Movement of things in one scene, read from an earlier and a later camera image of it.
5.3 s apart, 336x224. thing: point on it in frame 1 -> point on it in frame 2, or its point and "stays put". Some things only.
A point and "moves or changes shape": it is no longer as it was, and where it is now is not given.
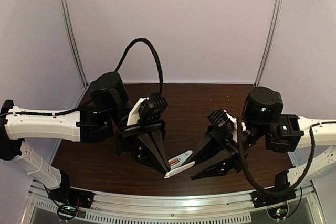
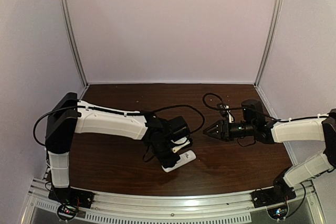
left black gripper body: (142, 131) -> (170, 161)
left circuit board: (67, 212) stays put
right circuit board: (279, 212) stays put
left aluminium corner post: (64, 5) stays put
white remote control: (179, 167) moves or changes shape
